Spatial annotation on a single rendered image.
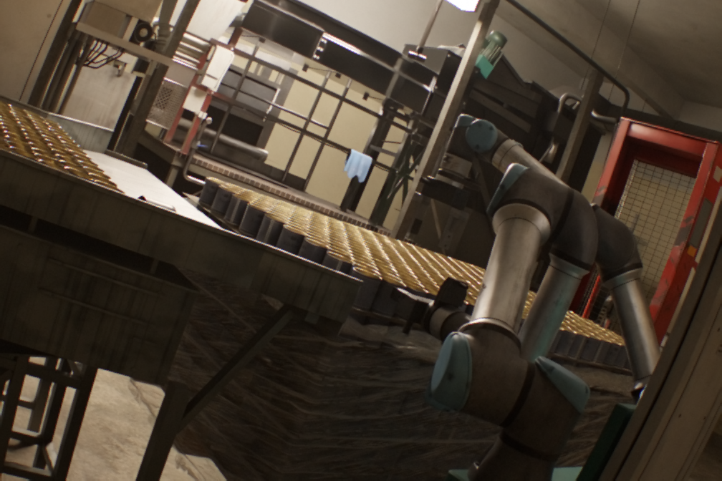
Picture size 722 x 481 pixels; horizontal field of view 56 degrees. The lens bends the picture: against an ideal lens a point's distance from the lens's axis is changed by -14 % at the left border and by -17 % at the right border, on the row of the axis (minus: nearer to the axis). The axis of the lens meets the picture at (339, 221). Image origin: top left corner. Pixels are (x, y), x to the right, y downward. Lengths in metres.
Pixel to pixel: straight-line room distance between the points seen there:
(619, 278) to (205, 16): 3.47
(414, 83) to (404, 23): 6.24
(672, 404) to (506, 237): 0.45
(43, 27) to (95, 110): 0.71
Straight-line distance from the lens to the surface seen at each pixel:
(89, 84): 4.42
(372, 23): 11.30
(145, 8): 4.01
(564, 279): 1.50
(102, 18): 3.95
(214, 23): 4.76
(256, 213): 2.21
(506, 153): 1.77
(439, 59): 5.57
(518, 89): 6.50
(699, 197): 2.98
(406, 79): 5.36
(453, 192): 1.92
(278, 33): 4.86
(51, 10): 4.06
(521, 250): 1.36
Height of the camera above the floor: 1.34
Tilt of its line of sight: 3 degrees down
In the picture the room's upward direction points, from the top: 23 degrees clockwise
